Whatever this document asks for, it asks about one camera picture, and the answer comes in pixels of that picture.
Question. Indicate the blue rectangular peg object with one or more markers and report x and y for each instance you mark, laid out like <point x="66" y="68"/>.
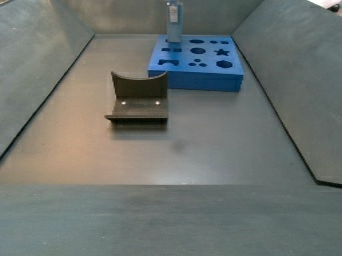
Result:
<point x="174" y="20"/>

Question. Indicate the black curved holder stand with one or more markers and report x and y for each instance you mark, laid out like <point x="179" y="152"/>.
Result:
<point x="140" y="98"/>

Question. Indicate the blue foam shape board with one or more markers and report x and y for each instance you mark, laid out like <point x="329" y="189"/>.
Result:
<point x="202" y="63"/>

